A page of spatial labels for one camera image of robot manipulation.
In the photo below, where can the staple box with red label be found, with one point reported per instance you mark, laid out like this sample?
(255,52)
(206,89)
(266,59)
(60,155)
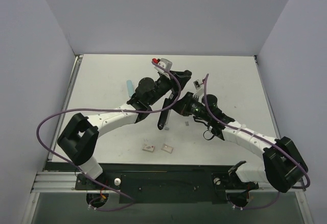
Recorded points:
(148,148)

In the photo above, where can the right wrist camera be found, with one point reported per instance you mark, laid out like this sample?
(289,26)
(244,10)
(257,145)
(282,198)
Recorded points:
(199,87)

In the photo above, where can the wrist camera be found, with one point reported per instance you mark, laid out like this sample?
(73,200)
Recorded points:
(199,87)
(163,66)

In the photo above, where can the light blue white stapler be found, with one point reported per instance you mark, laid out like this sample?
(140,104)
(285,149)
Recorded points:
(130,88)

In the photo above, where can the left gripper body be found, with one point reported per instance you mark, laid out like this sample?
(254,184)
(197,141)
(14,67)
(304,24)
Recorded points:
(174,80)

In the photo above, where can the aluminium frame rail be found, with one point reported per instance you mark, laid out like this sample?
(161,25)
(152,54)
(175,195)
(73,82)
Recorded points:
(54,182)

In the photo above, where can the black stapler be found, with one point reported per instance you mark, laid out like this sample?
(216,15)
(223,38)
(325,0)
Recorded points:
(163,118)

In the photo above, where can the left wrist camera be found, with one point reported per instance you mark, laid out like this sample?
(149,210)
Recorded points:
(163,66)

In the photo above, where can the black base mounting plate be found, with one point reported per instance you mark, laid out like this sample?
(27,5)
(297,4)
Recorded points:
(168,184)

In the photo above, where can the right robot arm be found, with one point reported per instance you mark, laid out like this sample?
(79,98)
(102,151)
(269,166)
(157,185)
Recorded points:
(282,165)

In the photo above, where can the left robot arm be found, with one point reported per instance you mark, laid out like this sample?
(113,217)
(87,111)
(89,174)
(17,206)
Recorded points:
(79,137)

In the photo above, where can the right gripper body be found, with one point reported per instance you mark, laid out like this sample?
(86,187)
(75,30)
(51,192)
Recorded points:
(177,104)

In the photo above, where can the open clear staple box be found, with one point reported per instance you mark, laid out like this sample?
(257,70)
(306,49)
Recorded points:
(167,148)

